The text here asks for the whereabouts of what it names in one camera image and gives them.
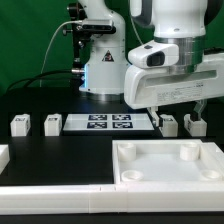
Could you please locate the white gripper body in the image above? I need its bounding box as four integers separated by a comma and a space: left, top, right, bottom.
124, 42, 224, 109

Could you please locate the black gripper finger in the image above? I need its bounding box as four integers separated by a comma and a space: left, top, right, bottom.
148, 106, 163, 127
190, 99, 207, 121

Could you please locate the white square tabletop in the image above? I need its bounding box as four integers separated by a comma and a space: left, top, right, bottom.
112, 139, 224, 184

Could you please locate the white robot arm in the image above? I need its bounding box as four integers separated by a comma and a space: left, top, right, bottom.
79, 0, 224, 109

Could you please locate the white U-shaped fence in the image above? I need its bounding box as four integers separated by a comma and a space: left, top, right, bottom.
0, 141, 224, 215

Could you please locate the white marker base plate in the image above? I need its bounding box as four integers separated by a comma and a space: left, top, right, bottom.
63, 113, 153, 131

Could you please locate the grey camera on mount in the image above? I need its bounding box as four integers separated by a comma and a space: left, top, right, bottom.
77, 19, 116, 34

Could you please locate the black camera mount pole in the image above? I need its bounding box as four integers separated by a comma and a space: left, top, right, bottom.
63, 3, 86, 85

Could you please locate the white cable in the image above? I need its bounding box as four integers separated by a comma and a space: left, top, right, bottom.
39, 20, 83, 88

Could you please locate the black cable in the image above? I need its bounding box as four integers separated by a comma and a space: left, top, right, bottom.
5, 69, 84, 94

